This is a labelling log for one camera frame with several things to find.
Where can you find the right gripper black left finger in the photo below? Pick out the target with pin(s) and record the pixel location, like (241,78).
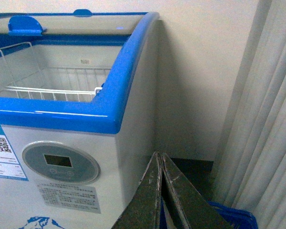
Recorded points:
(144,210)

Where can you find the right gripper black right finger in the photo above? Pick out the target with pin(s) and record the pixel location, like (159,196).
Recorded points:
(186,206)

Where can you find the blue plastic basket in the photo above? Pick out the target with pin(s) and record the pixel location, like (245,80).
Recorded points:
(237,218)

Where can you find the grey instruction sticker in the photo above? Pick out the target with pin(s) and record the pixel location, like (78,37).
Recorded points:
(70,196)

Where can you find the white curtain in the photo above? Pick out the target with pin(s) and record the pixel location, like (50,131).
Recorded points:
(250,173)

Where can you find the oval grey control panel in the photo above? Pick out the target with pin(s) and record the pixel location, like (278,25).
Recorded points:
(62,163)

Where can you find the white chest freezer blue rim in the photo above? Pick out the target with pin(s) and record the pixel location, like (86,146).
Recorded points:
(116,128)

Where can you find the blue energy label sticker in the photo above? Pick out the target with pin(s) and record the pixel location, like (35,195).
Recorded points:
(10,167)

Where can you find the glass sliding freezer lid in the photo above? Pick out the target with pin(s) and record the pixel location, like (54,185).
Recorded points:
(80,22)

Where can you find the white wire freezer basket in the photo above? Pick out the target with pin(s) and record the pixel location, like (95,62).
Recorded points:
(54,72)

